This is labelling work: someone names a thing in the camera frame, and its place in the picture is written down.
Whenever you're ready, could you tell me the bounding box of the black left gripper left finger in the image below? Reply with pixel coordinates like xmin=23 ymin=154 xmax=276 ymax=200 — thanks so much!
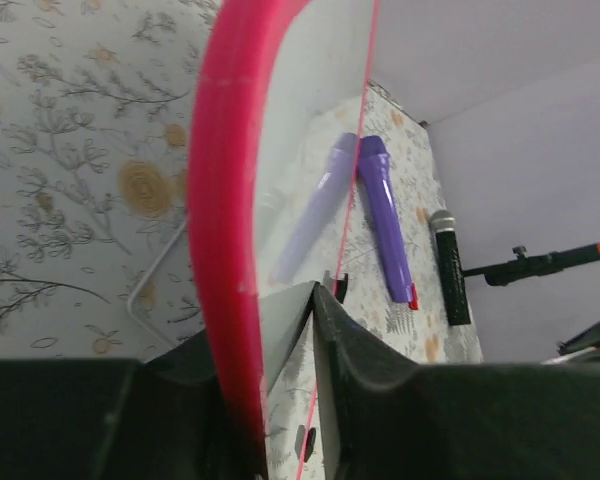
xmin=0 ymin=333 xmax=222 ymax=479

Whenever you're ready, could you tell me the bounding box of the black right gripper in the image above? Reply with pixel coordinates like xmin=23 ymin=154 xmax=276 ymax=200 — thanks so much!
xmin=554 ymin=320 xmax=600 ymax=363

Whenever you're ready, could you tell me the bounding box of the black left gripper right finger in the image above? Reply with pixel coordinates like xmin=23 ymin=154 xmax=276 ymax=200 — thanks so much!
xmin=312 ymin=285 xmax=600 ymax=479

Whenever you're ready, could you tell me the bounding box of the pink framed whiteboard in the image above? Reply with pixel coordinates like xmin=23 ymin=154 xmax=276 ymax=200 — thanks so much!
xmin=187 ymin=1 xmax=378 ymax=479

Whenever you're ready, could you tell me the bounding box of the black stick with orange tip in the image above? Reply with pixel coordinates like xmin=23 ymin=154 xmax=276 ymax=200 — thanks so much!
xmin=463 ymin=242 xmax=600 ymax=287

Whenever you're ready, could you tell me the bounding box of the black microphone with grey head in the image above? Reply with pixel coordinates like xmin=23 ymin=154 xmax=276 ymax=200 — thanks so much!
xmin=429 ymin=210 xmax=471 ymax=327

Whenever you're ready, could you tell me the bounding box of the floral patterned table mat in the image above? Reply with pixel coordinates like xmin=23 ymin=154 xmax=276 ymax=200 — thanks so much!
xmin=0 ymin=0 xmax=484 ymax=480

